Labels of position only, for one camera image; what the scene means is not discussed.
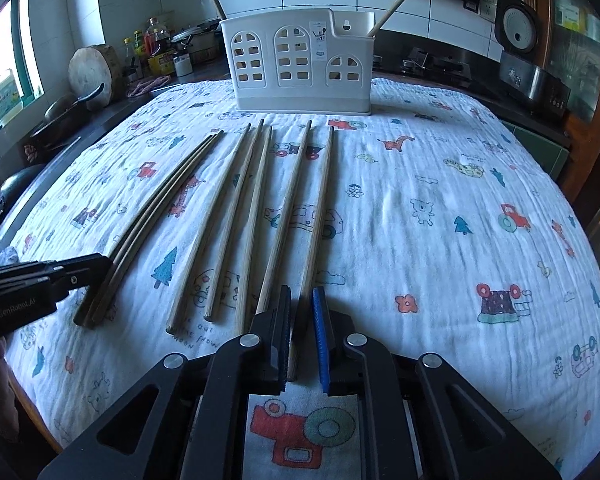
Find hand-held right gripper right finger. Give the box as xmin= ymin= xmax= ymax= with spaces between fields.
xmin=312 ymin=287 xmax=563 ymax=480

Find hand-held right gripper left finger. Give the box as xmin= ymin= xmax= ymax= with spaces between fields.
xmin=37 ymin=285 xmax=292 ymax=480

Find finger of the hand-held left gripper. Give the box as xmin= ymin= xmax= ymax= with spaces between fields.
xmin=49 ymin=273 xmax=91 ymax=296
xmin=0 ymin=253 xmax=115 ymax=287

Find white plastic chopstick holder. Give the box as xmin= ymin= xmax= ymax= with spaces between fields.
xmin=220 ymin=8 xmax=376 ymax=117

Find white printed blanket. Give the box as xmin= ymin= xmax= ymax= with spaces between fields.
xmin=0 ymin=77 xmax=600 ymax=480

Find detergent bottle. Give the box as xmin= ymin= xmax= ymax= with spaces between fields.
xmin=0 ymin=70 xmax=22 ymax=123

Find pink woven trivet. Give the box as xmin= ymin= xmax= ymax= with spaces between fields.
xmin=126 ymin=75 xmax=172 ymax=98

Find round wooden cutting board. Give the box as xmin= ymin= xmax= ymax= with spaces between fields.
xmin=68 ymin=43 xmax=124 ymax=106

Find yellow container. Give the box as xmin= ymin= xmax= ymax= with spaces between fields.
xmin=147 ymin=55 xmax=177 ymax=77

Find pot with lid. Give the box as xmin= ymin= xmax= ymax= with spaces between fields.
xmin=171 ymin=17 xmax=224 ymax=66

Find green base cabinet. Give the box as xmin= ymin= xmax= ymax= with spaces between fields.
xmin=512 ymin=125 xmax=573 ymax=183

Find black gas stove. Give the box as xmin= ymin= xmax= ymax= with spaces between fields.
xmin=372 ymin=46 xmax=474 ymax=87

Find rice cooker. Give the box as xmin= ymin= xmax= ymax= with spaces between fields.
xmin=495 ymin=0 xmax=574 ymax=112

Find wooden cabinet with glass door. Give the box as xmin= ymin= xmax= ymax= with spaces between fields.
xmin=522 ymin=0 xmax=600 ymax=201

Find metal pan with black handle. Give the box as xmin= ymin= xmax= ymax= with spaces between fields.
xmin=30 ymin=82 xmax=106 ymax=150

